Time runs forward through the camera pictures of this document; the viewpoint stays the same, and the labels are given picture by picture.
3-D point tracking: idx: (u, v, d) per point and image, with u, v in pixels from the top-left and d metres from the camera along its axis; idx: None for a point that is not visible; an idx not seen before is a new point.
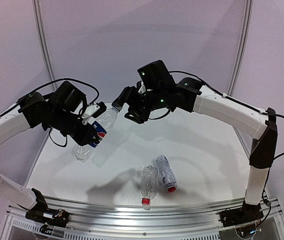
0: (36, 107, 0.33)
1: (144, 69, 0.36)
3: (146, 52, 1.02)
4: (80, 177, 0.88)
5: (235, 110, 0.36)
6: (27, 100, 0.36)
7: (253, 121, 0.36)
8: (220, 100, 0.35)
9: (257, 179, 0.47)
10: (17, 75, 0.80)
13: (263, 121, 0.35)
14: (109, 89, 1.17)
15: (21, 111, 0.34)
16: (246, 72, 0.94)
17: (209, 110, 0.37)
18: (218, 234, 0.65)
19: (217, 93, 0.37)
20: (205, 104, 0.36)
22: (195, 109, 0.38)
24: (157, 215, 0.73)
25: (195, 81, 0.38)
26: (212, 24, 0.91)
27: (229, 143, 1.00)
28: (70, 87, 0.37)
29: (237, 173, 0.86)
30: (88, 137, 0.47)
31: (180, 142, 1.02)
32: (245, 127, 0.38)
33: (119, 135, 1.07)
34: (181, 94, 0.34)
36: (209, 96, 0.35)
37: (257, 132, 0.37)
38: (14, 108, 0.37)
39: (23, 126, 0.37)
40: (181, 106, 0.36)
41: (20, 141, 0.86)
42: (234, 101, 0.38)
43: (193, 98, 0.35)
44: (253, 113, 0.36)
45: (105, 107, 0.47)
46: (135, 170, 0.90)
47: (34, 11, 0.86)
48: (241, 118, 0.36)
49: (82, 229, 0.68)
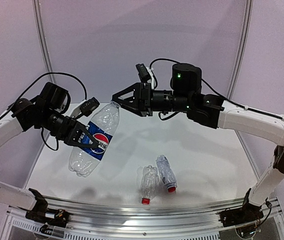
0: (27, 111, 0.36)
1: (182, 73, 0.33)
3: (146, 52, 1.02)
4: (79, 177, 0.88)
5: (257, 120, 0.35)
6: (18, 105, 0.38)
7: (276, 129, 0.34)
8: (242, 113, 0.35)
9: (271, 180, 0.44)
10: (17, 75, 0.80)
13: None
14: (109, 90, 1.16)
15: (14, 116, 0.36)
16: (246, 72, 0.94)
17: (233, 124, 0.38)
18: (218, 234, 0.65)
19: (239, 106, 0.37)
20: (229, 119, 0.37)
22: (219, 125, 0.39)
24: (157, 215, 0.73)
25: (216, 97, 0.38)
26: (212, 24, 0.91)
27: (228, 143, 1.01)
28: (53, 86, 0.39)
29: (237, 173, 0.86)
30: (71, 131, 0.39)
31: (180, 142, 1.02)
32: (271, 136, 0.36)
33: (119, 135, 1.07)
34: (206, 112, 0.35)
36: (231, 111, 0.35)
37: (282, 140, 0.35)
38: (6, 114, 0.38)
39: (17, 130, 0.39)
40: (203, 122, 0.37)
41: (19, 141, 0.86)
42: (257, 111, 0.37)
43: (217, 114, 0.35)
44: (277, 121, 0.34)
45: (96, 103, 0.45)
46: (135, 170, 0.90)
47: (34, 11, 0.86)
48: (264, 127, 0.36)
49: (82, 229, 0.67)
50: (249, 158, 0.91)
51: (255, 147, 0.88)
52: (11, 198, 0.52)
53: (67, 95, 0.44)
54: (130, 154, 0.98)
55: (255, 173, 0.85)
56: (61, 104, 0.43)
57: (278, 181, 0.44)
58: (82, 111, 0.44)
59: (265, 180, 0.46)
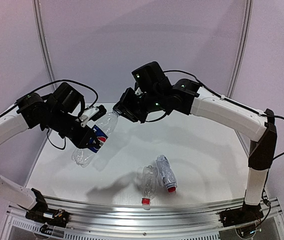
0: (35, 107, 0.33)
1: (139, 72, 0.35)
3: (146, 52, 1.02)
4: (79, 176, 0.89)
5: (233, 112, 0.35)
6: (26, 101, 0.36)
7: (252, 124, 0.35)
8: (218, 102, 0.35)
9: (260, 177, 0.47)
10: (18, 75, 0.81)
13: (262, 122, 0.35)
14: (109, 90, 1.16)
15: (19, 111, 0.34)
16: (246, 72, 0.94)
17: (207, 112, 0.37)
18: (218, 234, 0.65)
19: (215, 95, 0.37)
20: (203, 107, 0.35)
22: (192, 112, 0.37)
24: (157, 215, 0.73)
25: (192, 84, 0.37)
26: (212, 24, 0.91)
27: (228, 144, 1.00)
28: (68, 88, 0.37)
29: (237, 172, 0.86)
30: (86, 140, 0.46)
31: (179, 143, 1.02)
32: (243, 129, 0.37)
33: (115, 134, 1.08)
34: (179, 96, 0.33)
36: (207, 99, 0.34)
37: (256, 134, 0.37)
38: (13, 109, 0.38)
39: (22, 127, 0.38)
40: (177, 109, 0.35)
41: (20, 141, 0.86)
42: (233, 102, 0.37)
43: (191, 101, 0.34)
44: (252, 116, 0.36)
45: (104, 110, 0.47)
46: (135, 166, 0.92)
47: (34, 11, 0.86)
48: (240, 119, 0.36)
49: (83, 229, 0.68)
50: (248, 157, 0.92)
51: None
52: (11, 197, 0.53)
53: (80, 100, 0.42)
54: (130, 153, 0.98)
55: None
56: (73, 109, 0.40)
57: (262, 179, 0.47)
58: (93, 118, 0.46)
59: (255, 178, 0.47)
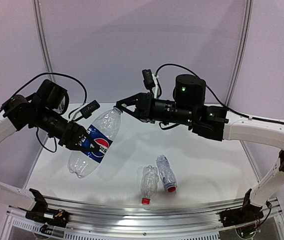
0: (20, 109, 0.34)
1: (187, 86, 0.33)
3: (146, 52, 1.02)
4: (79, 180, 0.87)
5: (262, 128, 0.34)
6: (11, 103, 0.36)
7: (281, 136, 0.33)
8: (248, 123, 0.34)
9: (279, 180, 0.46)
10: (18, 76, 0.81)
13: None
14: (109, 90, 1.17)
15: (5, 115, 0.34)
16: (246, 72, 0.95)
17: (238, 133, 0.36)
18: (218, 234, 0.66)
19: (243, 115, 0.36)
20: (234, 131, 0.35)
22: (224, 136, 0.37)
24: (157, 215, 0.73)
25: (220, 108, 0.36)
26: (212, 24, 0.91)
27: (229, 146, 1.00)
28: (50, 85, 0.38)
29: (239, 173, 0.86)
30: (74, 138, 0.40)
31: (178, 144, 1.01)
32: (274, 141, 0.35)
33: (120, 140, 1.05)
34: (211, 125, 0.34)
36: (236, 122, 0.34)
37: None
38: None
39: (12, 129, 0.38)
40: (210, 136, 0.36)
41: (19, 141, 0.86)
42: (261, 119, 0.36)
43: (221, 127, 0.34)
44: (282, 128, 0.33)
45: (96, 105, 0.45)
46: (135, 171, 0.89)
47: (34, 11, 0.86)
48: (269, 134, 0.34)
49: (82, 229, 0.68)
50: (248, 155, 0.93)
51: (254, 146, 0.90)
52: (7, 200, 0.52)
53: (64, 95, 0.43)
54: (131, 159, 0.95)
55: (255, 173, 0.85)
56: (57, 105, 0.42)
57: (280, 182, 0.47)
58: (82, 114, 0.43)
59: (269, 180, 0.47)
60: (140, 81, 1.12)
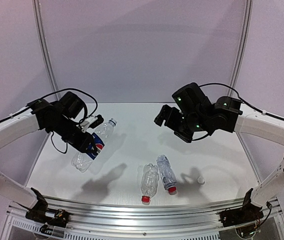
0: (49, 110, 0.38)
1: (180, 94, 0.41)
3: (146, 52, 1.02)
4: (79, 177, 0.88)
5: (274, 125, 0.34)
6: (37, 104, 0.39)
7: None
8: (261, 117, 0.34)
9: (283, 181, 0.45)
10: (17, 75, 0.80)
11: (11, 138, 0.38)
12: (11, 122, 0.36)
13: None
14: (109, 90, 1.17)
15: (34, 112, 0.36)
16: (246, 73, 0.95)
17: (250, 128, 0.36)
18: (218, 234, 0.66)
19: (256, 110, 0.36)
20: (247, 123, 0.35)
22: (235, 129, 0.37)
24: (157, 215, 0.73)
25: (234, 100, 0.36)
26: (212, 24, 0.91)
27: (229, 145, 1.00)
28: (73, 97, 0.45)
29: (239, 173, 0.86)
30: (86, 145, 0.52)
31: (178, 144, 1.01)
32: (283, 140, 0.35)
33: (113, 136, 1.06)
34: (223, 116, 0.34)
36: (250, 115, 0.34)
37: None
38: (25, 111, 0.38)
39: (33, 126, 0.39)
40: (222, 127, 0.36)
41: (20, 141, 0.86)
42: (275, 117, 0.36)
43: (235, 118, 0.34)
44: None
45: (102, 119, 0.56)
46: (135, 169, 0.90)
47: (34, 11, 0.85)
48: (278, 132, 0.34)
49: (82, 229, 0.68)
50: (249, 158, 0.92)
51: (255, 146, 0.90)
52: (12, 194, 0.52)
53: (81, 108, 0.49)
54: (131, 157, 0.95)
55: (256, 174, 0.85)
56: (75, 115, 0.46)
57: None
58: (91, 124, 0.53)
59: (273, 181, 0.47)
60: (140, 81, 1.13)
